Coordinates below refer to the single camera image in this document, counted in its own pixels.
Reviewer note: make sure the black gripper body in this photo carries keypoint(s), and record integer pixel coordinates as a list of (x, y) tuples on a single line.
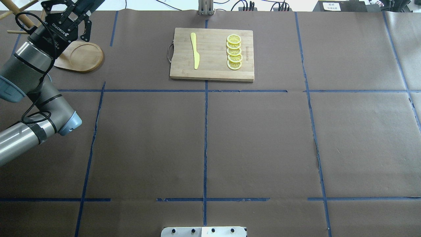
[(50, 34)]

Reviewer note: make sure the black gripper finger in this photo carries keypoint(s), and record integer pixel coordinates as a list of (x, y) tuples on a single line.
[(85, 36)]

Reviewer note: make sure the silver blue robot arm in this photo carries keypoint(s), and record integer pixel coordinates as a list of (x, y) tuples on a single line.
[(48, 114)]

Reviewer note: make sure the wooden cup storage rack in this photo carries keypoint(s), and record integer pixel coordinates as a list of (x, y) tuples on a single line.
[(79, 56)]

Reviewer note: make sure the yellow plastic knife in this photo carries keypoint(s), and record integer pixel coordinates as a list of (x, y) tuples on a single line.
[(196, 55)]

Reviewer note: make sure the wooden cutting board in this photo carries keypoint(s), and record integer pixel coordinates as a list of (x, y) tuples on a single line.
[(211, 45)]

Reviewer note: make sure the lemon slice three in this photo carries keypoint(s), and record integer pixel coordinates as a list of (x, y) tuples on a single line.
[(234, 52)]

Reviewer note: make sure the lemon slice two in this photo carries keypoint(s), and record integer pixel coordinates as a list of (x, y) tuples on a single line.
[(233, 46)]

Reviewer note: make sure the lemon slice four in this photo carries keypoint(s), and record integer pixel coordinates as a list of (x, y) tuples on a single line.
[(235, 58)]

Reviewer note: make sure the orange black power strip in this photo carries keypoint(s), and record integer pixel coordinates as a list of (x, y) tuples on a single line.
[(248, 6)]

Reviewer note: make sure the black box with label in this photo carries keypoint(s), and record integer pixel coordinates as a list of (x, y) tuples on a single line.
[(340, 6)]

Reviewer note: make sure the aluminium frame post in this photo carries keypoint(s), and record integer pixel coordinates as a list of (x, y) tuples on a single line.
[(205, 7)]

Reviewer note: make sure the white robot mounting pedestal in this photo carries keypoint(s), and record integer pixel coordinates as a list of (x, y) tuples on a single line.
[(205, 231)]

